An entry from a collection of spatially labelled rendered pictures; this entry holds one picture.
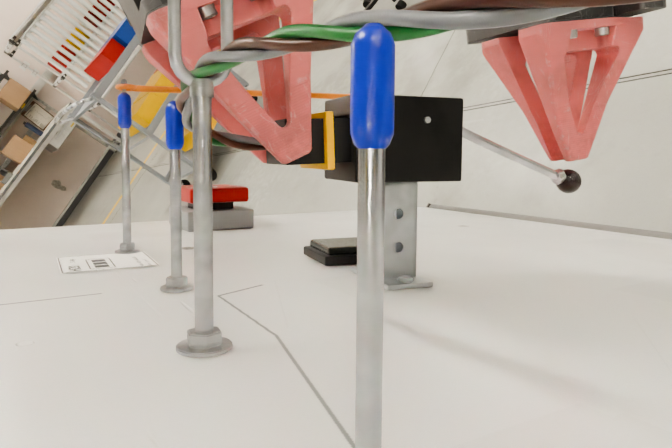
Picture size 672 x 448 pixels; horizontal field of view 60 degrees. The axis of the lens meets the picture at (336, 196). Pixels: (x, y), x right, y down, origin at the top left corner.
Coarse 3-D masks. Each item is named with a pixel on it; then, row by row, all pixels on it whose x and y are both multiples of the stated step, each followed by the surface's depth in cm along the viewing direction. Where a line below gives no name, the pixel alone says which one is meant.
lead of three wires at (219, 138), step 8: (200, 64) 18; (192, 72) 18; (200, 72) 18; (184, 88) 20; (184, 96) 20; (176, 104) 21; (184, 104) 21; (184, 112) 21; (184, 120) 22; (216, 136) 24; (224, 136) 25; (232, 136) 25; (240, 136) 26; (248, 136) 26; (216, 144) 25; (224, 144) 25; (232, 144) 25; (240, 144) 26; (248, 144) 26; (256, 144) 26
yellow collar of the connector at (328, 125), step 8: (320, 112) 26; (328, 112) 26; (328, 120) 26; (328, 128) 26; (328, 136) 26; (328, 144) 26; (328, 152) 26; (328, 160) 26; (312, 168) 28; (320, 168) 27; (328, 168) 26
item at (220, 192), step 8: (216, 184) 52; (224, 184) 52; (184, 192) 47; (192, 192) 46; (216, 192) 47; (224, 192) 47; (232, 192) 47; (240, 192) 48; (184, 200) 47; (192, 200) 46; (216, 200) 47; (224, 200) 47; (232, 200) 48; (240, 200) 48; (192, 208) 49; (216, 208) 48; (224, 208) 48
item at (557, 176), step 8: (424, 120) 27; (464, 128) 30; (464, 136) 30; (472, 136) 30; (480, 136) 30; (480, 144) 31; (488, 144) 31; (496, 144) 31; (496, 152) 31; (504, 152) 31; (512, 152) 31; (512, 160) 32; (520, 160) 31; (528, 160) 32; (536, 168) 32; (544, 168) 32; (552, 176) 32; (560, 176) 32
